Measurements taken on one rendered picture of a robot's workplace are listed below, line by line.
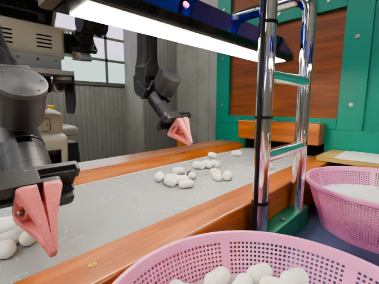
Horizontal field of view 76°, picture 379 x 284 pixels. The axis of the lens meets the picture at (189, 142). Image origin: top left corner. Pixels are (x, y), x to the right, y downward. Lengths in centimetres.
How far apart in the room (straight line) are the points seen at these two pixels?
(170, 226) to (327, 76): 75
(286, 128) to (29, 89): 75
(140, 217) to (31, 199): 16
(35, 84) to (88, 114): 336
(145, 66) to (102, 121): 305
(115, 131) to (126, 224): 352
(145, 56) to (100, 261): 62
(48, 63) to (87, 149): 273
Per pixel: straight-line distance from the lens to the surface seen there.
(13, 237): 40
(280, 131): 90
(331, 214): 53
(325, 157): 76
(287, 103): 97
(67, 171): 36
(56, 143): 108
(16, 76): 37
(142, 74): 78
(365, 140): 90
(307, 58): 51
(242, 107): 106
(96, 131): 376
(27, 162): 36
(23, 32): 111
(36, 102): 35
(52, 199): 33
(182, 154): 79
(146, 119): 360
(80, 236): 39
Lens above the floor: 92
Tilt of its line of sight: 9 degrees down
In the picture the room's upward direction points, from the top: straight up
